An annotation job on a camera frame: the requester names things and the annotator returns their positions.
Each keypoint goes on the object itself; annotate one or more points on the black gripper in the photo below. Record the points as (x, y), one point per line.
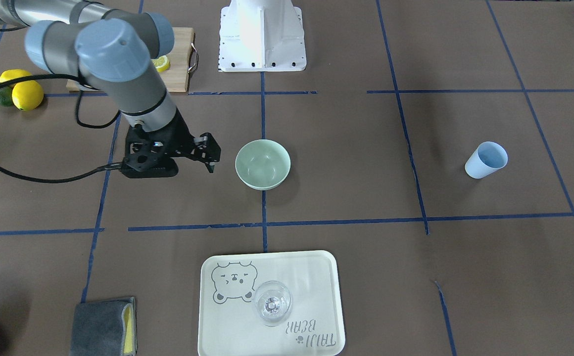
(183, 137)

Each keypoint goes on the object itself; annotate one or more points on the green bowl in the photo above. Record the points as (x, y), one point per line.
(263, 164)

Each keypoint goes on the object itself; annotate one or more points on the light blue cup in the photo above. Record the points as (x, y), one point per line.
(489, 157)

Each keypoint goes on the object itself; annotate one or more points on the wooden cutting board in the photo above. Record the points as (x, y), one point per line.
(184, 61)

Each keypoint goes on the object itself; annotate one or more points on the lemon half slice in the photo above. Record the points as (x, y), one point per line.
(161, 64)

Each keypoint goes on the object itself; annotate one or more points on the clear wine glass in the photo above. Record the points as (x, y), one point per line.
(272, 302)

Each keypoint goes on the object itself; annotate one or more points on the cream bear tray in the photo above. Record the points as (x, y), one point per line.
(229, 326)

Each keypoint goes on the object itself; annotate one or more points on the yellow lemon lower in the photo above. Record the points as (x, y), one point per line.
(27, 95)

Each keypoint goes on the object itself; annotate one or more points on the yellow lemon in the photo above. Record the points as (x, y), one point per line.
(17, 73)
(27, 95)

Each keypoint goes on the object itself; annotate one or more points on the grey yellow folded cloth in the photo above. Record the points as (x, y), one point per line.
(105, 328)

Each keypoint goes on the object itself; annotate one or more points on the yellow lemon upper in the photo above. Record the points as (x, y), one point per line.
(17, 73)

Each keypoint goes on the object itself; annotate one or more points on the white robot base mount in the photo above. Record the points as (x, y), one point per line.
(261, 36)

